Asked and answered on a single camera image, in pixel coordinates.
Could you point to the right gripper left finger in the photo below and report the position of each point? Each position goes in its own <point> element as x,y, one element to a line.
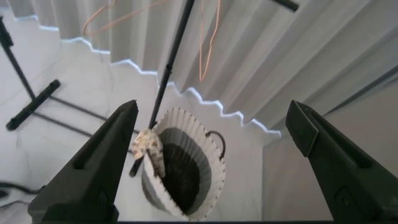
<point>93,168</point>

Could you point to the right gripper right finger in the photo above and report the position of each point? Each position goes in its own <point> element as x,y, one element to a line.
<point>351,186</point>

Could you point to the white laundry basket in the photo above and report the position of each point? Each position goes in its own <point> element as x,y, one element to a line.
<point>186,137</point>

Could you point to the black clothes rack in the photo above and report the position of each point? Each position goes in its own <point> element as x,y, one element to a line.
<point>168,68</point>

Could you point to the cream printed garment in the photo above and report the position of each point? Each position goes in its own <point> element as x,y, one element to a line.
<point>147,143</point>

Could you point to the white curtain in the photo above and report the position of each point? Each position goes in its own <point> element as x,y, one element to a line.
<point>264,62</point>

